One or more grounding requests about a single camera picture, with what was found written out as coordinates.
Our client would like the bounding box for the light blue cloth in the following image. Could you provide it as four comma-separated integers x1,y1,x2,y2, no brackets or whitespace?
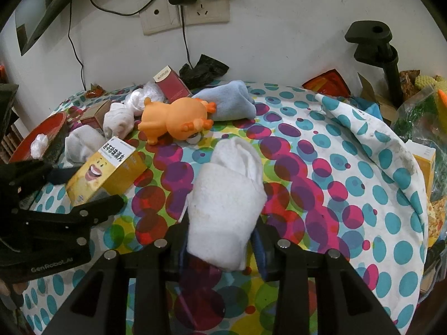
191,80,257,122

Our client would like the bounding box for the white wall power outlet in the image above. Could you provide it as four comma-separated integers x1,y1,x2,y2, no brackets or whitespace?
182,0,231,26

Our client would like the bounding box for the dark object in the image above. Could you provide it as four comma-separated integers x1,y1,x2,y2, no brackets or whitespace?
0,84,20,128

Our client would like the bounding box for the brown cardboard box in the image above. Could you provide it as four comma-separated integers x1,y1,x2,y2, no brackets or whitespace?
358,73,399,119

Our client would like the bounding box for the yellow medicine box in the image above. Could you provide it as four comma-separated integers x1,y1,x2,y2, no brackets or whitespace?
66,136,147,207

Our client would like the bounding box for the polka-dot cloth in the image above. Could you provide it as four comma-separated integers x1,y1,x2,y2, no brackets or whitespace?
21,80,434,335

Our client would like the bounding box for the white wall socket plate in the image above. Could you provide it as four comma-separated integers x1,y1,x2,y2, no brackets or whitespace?
139,2,182,36

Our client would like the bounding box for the black clamp stand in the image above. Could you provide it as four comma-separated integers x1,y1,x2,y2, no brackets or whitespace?
344,21,402,108

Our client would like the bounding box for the tall dark red box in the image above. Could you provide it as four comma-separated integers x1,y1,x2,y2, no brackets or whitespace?
153,66,192,102

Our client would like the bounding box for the clear crumpled plastic bag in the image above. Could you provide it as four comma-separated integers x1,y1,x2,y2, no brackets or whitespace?
125,81,170,115

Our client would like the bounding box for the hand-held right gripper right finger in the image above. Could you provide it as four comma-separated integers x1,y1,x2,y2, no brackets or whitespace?
253,222,402,335

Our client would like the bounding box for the black plastic bag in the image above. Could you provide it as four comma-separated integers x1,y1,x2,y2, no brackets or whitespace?
179,54,230,89

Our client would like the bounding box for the white sock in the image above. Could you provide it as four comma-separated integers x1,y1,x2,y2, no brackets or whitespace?
103,102,135,138
187,136,268,273
65,125,112,164

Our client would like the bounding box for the orange foil candy wrapper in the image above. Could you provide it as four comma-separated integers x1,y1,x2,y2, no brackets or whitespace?
85,83,105,98

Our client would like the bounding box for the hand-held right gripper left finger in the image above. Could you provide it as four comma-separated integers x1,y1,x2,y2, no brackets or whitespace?
42,222,190,335

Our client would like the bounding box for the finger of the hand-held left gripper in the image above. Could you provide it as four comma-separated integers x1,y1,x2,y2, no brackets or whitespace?
0,161,83,199
14,194,125,245

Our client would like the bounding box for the orange cardboard box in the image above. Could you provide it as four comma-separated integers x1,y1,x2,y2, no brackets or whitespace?
405,140,437,196

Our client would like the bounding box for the beige and dark red box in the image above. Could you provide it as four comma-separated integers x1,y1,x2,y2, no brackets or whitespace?
80,99,112,128

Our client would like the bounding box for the black adapter cable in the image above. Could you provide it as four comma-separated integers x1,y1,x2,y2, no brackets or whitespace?
179,4,193,68

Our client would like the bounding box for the thin black cable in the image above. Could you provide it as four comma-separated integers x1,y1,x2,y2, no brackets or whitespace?
67,2,86,91

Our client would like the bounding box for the red round tray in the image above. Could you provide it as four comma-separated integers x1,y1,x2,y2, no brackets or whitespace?
9,112,68,168

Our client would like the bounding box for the red snack packet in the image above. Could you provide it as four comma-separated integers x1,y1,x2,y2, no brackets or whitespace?
302,70,351,97

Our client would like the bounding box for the clear bag with green contents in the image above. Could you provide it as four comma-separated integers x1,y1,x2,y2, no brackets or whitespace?
391,87,447,147

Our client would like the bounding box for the yellow-green spiky toy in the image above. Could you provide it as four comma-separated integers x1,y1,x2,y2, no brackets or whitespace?
414,75,447,93

